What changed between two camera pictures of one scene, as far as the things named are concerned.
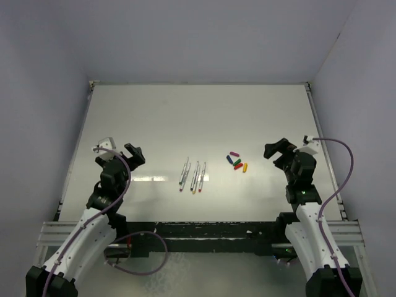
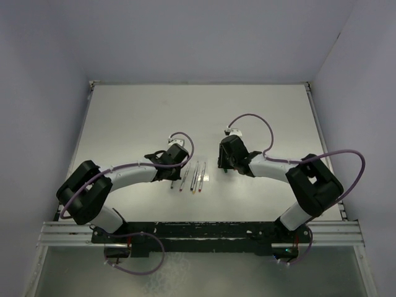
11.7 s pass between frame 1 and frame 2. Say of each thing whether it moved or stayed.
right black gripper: moved
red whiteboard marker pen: stayed
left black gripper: moved
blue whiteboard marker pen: stayed
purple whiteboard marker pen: stayed
